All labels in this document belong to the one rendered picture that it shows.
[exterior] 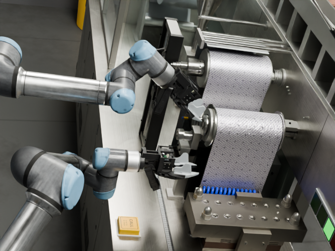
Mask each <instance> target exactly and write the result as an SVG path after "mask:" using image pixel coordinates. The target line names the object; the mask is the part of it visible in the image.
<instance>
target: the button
mask: <svg viewBox="0 0 335 251"><path fill-rule="evenodd" d="M117 222H118V231H119V234H120V235H139V233H140V227H139V220H138V217H127V216H118V220H117Z"/></svg>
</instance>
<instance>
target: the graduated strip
mask: <svg viewBox="0 0 335 251"><path fill-rule="evenodd" d="M155 176H156V178H158V180H159V182H160V178H159V176H158V175H156V174H155ZM157 196H158V201H159V206H160V211H161V216H162V221H163V226H164V231H165V237H166V242H167V248H168V251H174V247H173V242H172V237H171V232H170V228H169V223H168V217H167V212H166V207H165V202H164V197H163V192H162V188H161V183H160V189H159V190H157Z"/></svg>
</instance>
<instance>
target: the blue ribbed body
mask: <svg viewBox="0 0 335 251"><path fill-rule="evenodd" d="M236 192H239V189H238V188H237V189H236V190H235V189H234V188H232V191H231V188H228V190H227V188H224V189H222V187H220V188H219V190H218V187H216V188H215V189H214V187H211V189H210V187H209V186H207V189H206V187H205V186H203V193H207V194H221V195H235V193H236ZM240 192H249V193H256V190H253V191H252V190H251V189H249V190H247V189H245V190H244V191H243V189H240Z"/></svg>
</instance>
